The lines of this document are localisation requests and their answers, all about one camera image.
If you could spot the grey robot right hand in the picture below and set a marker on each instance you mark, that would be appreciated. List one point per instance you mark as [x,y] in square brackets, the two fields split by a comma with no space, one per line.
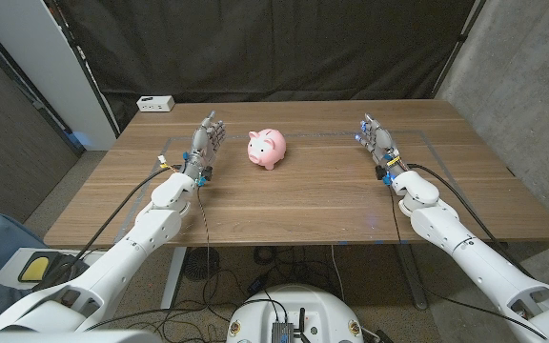
[381,143]

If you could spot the yellow black foot pedal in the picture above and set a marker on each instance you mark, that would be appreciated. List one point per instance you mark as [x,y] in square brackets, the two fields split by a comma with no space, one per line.
[34,269]

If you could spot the white pedal platform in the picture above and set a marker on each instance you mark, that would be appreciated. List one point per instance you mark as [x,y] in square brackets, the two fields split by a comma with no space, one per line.
[7,271]

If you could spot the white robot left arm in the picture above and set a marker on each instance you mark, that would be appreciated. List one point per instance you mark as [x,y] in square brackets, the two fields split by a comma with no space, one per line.
[150,228]

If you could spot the grey table leg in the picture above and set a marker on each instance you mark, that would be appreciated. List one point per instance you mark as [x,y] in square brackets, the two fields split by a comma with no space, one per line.
[410,276]

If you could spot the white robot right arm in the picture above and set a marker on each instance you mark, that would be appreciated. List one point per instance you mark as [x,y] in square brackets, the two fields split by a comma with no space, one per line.
[446,228]

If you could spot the pink plastic piggy bank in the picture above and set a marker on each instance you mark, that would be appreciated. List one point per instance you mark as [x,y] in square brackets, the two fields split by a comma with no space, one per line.
[270,145]

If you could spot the white power strip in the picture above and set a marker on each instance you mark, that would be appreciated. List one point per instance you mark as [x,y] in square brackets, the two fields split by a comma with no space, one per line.
[155,104]

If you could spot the small black fan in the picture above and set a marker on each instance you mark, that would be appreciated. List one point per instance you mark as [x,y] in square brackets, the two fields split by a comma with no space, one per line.
[201,263]

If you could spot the black backdrop cloth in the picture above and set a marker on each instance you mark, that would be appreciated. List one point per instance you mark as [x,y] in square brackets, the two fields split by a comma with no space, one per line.
[274,47]

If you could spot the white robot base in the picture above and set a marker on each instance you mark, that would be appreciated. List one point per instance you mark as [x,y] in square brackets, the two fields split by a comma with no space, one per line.
[322,309]

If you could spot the white board panel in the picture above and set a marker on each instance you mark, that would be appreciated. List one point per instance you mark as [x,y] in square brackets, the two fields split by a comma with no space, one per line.
[41,57]

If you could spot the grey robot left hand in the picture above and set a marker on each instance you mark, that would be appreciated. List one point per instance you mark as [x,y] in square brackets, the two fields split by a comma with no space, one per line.
[203,147]

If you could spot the grey radio module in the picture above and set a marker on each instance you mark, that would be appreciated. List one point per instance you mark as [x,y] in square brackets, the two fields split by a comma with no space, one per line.
[282,332]

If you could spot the white table leg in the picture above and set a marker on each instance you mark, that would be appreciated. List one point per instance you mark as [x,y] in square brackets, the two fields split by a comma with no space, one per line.
[174,276]

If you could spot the black power adapter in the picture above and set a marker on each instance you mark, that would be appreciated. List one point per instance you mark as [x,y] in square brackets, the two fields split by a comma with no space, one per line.
[257,285]

